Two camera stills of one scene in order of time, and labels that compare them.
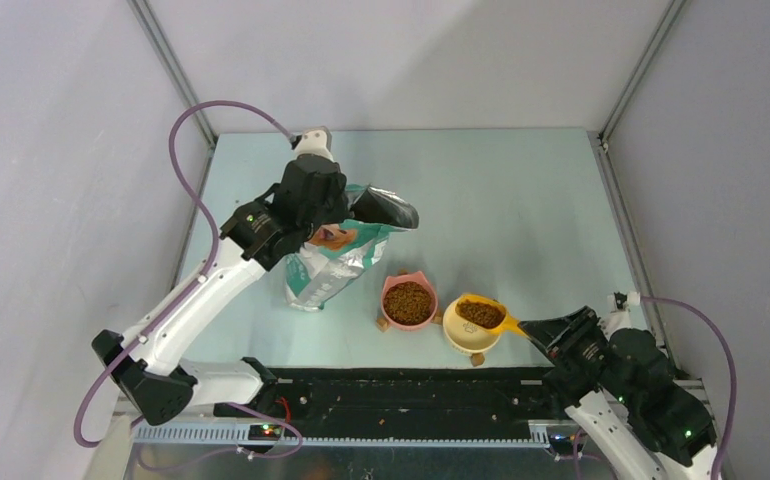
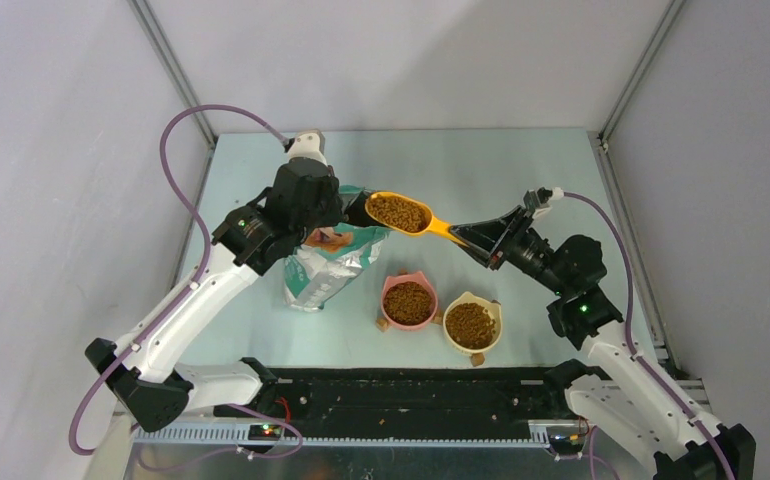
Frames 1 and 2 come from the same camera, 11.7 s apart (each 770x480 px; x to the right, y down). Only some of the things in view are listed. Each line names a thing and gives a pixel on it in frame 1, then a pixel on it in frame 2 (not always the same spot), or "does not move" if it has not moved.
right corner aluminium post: (664, 28) does not move
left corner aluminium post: (172, 65) does not move
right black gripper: (564, 331) -> (493, 241)
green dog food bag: (336, 255) does not move
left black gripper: (340, 212) does not move
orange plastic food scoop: (486, 312) -> (407, 216)
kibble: (481, 313) -> (399, 213)
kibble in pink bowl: (407, 303) does not move
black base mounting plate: (410, 402) does not move
